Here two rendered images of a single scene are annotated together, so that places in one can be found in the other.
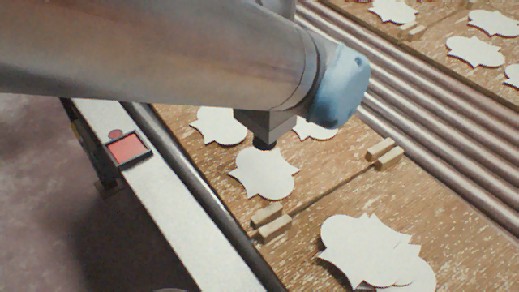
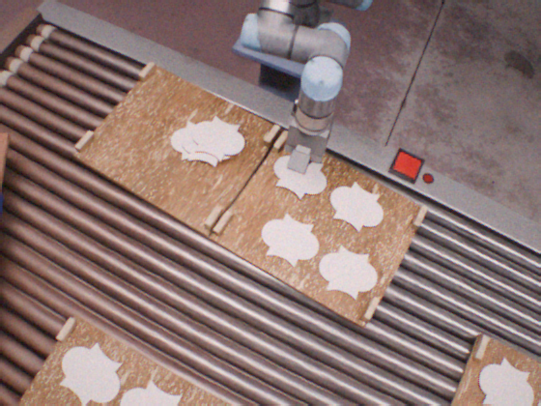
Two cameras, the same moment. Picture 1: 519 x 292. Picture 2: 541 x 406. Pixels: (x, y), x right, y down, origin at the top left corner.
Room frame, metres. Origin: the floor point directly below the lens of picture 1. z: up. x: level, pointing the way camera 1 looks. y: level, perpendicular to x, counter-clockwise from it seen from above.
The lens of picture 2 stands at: (1.04, -0.45, 2.18)
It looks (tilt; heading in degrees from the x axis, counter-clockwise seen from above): 63 degrees down; 147
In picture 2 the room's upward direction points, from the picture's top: 9 degrees clockwise
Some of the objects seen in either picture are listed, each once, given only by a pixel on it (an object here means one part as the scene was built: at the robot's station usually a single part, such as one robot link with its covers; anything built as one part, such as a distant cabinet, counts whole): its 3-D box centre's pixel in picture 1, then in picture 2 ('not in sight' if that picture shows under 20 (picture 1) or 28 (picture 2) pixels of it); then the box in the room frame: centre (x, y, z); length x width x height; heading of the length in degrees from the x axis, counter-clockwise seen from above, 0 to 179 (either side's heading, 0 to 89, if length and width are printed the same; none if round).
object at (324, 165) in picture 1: (266, 126); (323, 224); (0.60, -0.01, 0.93); 0.41 x 0.35 x 0.02; 34
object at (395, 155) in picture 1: (389, 158); (213, 217); (0.49, -0.24, 0.95); 0.06 x 0.02 x 0.03; 125
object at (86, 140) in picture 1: (107, 146); not in sight; (0.69, 0.40, 0.77); 0.14 x 0.11 x 0.18; 37
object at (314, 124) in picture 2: not in sight; (313, 110); (0.46, -0.01, 1.21); 0.08 x 0.08 x 0.05
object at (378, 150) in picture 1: (379, 149); (222, 223); (0.51, -0.23, 0.95); 0.06 x 0.02 x 0.03; 124
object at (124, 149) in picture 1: (127, 150); (406, 165); (0.53, 0.27, 0.92); 0.06 x 0.06 x 0.01; 37
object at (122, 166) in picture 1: (127, 149); (407, 165); (0.53, 0.27, 0.92); 0.08 x 0.08 x 0.02; 37
